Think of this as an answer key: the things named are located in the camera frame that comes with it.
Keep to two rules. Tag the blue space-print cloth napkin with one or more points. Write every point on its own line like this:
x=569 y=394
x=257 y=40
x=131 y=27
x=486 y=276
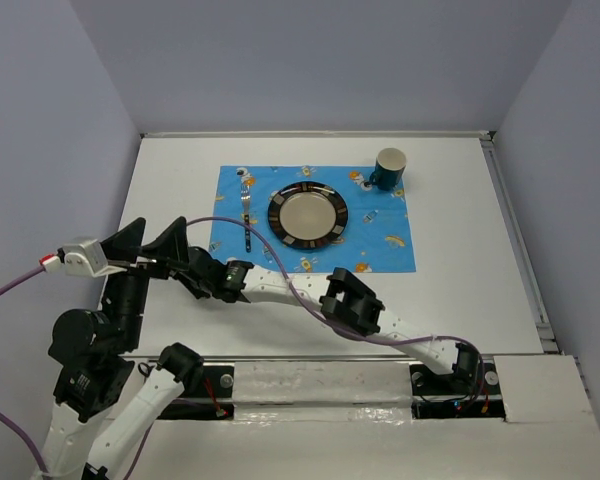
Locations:
x=377 y=238

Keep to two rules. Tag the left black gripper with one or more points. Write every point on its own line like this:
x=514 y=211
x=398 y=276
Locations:
x=172 y=243

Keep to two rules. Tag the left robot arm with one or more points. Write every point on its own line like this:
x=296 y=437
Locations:
x=90 y=345

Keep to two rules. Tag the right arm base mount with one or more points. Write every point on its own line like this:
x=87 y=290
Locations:
x=436 y=398

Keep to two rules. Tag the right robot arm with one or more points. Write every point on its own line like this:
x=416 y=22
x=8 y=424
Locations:
x=340 y=300

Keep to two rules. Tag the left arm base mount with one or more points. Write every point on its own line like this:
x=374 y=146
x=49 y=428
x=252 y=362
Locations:
x=210 y=400

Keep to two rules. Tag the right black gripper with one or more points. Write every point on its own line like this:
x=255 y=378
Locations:
x=182 y=277

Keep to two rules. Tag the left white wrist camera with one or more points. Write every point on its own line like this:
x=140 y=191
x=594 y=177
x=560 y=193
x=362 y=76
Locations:
x=81 y=257

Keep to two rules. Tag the black rimmed dinner plate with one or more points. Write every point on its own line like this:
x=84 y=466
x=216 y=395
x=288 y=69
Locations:
x=307 y=215

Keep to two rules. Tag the dark green mug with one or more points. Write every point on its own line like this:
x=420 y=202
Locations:
x=389 y=167

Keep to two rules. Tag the metal fork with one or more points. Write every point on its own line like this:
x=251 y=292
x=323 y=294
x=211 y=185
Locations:
x=246 y=201

